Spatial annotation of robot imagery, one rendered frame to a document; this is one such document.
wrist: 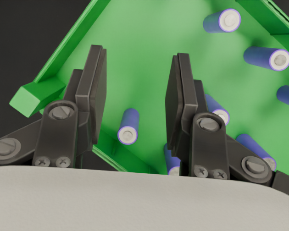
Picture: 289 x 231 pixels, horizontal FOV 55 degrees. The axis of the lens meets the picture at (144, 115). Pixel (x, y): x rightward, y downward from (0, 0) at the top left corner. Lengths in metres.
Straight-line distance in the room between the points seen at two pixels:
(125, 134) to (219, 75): 0.12
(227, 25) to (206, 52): 0.07
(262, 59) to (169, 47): 0.09
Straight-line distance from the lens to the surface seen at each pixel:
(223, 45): 0.31
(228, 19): 0.24
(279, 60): 0.26
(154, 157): 0.33
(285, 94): 0.32
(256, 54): 0.28
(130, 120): 0.26
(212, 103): 0.27
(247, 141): 0.31
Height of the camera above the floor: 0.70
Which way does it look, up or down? 74 degrees down
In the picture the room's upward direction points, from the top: 179 degrees counter-clockwise
